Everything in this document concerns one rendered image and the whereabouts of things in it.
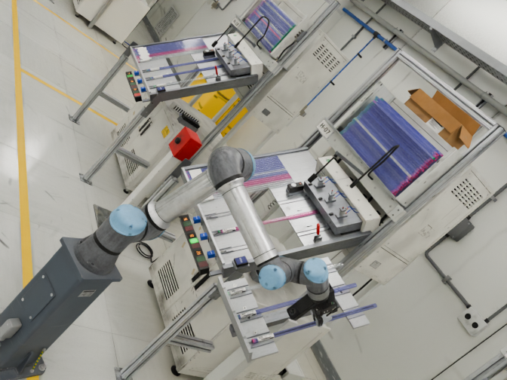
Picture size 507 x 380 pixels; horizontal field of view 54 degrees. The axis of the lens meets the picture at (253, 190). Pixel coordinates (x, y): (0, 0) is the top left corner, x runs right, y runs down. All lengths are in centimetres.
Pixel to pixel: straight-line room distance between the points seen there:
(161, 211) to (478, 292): 242
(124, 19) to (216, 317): 463
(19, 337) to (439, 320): 265
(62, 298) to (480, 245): 276
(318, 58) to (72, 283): 230
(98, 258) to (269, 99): 201
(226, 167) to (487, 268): 246
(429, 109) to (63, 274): 199
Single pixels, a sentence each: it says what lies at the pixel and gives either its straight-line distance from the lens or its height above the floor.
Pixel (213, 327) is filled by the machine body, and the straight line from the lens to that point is 248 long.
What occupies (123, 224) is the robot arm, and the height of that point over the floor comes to 76.
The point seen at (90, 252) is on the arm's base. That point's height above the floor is 60.
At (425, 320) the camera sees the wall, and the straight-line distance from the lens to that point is 372.
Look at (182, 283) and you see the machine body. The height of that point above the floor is 26.
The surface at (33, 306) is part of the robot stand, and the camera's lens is 193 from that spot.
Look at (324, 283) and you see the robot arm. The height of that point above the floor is 109.
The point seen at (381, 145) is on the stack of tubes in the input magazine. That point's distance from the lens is 242.
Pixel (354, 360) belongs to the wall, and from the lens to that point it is 390.
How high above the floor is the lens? 156
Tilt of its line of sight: 15 degrees down
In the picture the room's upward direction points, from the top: 45 degrees clockwise
